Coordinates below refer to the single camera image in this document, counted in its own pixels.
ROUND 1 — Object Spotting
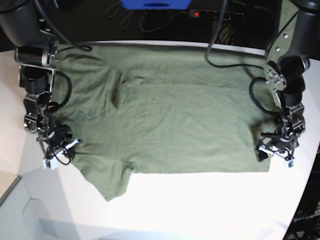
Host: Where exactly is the black power strip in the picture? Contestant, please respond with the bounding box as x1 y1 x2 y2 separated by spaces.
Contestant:
187 9 245 22

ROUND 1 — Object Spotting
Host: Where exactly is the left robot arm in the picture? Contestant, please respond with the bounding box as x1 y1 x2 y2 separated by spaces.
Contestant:
248 0 320 164

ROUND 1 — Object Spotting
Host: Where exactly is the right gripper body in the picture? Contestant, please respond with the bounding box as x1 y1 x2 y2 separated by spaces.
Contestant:
37 125 83 163

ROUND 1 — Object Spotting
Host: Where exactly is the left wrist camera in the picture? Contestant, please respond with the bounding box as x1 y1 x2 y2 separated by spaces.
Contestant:
286 159 295 169

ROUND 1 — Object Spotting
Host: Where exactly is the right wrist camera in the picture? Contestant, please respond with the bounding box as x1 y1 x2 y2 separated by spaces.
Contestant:
42 157 58 170

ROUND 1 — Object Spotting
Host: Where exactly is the olive green t-shirt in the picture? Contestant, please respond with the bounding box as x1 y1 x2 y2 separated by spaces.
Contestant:
52 44 276 201

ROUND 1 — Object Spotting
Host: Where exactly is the blue box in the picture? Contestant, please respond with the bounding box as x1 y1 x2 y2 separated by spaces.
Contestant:
120 0 191 10

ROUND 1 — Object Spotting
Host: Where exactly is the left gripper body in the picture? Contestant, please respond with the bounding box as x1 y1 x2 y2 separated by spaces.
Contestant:
254 132 299 161

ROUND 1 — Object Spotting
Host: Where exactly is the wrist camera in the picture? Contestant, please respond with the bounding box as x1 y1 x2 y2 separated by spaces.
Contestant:
42 157 58 170
286 159 295 169

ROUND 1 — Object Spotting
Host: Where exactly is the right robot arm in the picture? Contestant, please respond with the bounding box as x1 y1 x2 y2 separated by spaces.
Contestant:
0 0 92 169

